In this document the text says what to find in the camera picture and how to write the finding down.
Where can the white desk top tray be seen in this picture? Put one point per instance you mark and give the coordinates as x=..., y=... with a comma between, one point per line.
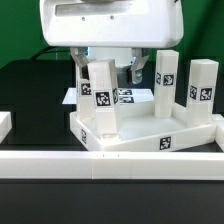
x=141, y=131

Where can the left white barrier block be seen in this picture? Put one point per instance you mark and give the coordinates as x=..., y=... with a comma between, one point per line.
x=5, y=125

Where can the white front rail barrier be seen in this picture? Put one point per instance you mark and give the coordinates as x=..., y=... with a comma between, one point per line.
x=111, y=165

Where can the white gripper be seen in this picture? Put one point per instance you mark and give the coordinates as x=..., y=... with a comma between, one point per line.
x=136, y=24

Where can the marker tag sheet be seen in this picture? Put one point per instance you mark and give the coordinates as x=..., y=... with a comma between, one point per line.
x=125, y=96

